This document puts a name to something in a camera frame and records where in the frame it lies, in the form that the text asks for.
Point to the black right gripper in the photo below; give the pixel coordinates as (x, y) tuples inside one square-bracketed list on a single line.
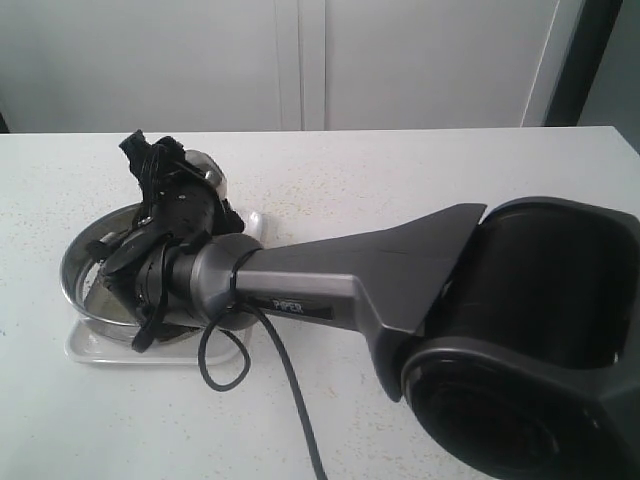
[(149, 271)]

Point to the stainless steel cup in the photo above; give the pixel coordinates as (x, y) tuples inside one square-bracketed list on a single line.
[(211, 171)]

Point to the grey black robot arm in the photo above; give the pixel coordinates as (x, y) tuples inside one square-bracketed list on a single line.
[(512, 334)]

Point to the round stainless steel sieve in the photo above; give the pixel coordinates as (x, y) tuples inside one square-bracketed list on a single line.
[(99, 309)]

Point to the white cabinet with doors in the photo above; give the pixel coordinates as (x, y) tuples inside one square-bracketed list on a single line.
[(170, 66)]

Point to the white square plastic tray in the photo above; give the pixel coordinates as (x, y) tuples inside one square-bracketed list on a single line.
[(85, 346)]

